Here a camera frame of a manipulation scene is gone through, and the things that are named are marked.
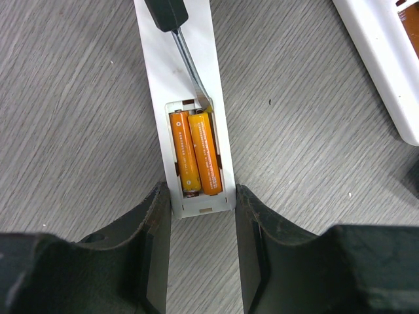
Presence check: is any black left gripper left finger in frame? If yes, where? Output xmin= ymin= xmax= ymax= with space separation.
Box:
xmin=1 ymin=183 xmax=172 ymax=313

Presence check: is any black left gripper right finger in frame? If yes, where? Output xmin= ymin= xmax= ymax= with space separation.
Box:
xmin=235 ymin=185 xmax=418 ymax=313

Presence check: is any long white remote control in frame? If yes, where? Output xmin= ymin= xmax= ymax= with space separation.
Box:
xmin=134 ymin=1 xmax=236 ymax=219

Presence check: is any white remote with black batteries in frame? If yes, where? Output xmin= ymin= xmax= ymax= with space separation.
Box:
xmin=334 ymin=1 xmax=418 ymax=146

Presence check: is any orange handle screwdriver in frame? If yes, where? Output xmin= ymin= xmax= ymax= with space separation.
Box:
xmin=145 ymin=0 xmax=213 ymax=113

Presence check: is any orange AAA battery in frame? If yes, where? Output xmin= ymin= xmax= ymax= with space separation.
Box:
xmin=188 ymin=112 xmax=223 ymax=196

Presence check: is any left orange battery in remote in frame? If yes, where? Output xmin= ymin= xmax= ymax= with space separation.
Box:
xmin=170 ymin=111 xmax=202 ymax=197

